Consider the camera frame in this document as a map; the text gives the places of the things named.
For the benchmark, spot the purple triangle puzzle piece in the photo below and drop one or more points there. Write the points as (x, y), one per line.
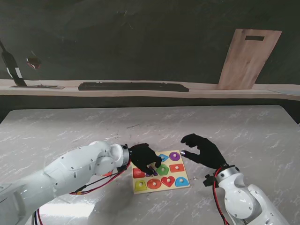
(154, 174)

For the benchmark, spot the orange oval puzzle piece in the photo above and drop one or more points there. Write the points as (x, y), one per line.
(154, 183)

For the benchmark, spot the orange rectangle puzzle piece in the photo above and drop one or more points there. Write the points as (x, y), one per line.
(177, 167)

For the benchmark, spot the blue semicircle puzzle piece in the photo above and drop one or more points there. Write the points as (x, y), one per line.
(182, 181)

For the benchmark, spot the long black tray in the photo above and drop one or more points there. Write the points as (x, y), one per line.
(133, 86)

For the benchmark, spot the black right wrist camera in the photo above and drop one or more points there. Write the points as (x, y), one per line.
(208, 180)

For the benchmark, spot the blue diamond puzzle piece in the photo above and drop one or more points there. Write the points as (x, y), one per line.
(164, 157)

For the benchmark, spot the purple circle puzzle piece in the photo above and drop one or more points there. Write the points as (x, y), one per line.
(174, 156)

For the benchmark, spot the wooden cutting board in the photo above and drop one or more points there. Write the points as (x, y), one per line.
(248, 61)

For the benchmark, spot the wine glass with red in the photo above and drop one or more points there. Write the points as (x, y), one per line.
(34, 63)

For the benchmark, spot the yellow wooden shape puzzle board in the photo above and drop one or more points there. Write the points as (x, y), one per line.
(164, 189)

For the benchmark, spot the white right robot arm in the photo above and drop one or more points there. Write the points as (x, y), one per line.
(243, 201)

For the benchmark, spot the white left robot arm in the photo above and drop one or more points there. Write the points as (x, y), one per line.
(68, 171)

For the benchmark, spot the green hexagon puzzle piece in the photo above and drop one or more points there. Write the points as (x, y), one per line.
(164, 170)

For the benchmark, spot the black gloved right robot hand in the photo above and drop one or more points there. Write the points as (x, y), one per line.
(209, 154)

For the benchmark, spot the red square puzzle piece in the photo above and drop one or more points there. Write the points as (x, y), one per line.
(108, 174)

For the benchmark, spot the flat tray under bottle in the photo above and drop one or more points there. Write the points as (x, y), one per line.
(47, 87)

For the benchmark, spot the red heart puzzle piece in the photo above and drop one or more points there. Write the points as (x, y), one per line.
(168, 181)

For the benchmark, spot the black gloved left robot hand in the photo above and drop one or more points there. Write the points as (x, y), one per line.
(144, 157)

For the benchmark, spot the light wooden shelf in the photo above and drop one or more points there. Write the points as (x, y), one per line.
(199, 92)

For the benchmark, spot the yellow trapezoid puzzle piece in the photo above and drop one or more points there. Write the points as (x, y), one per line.
(140, 185)

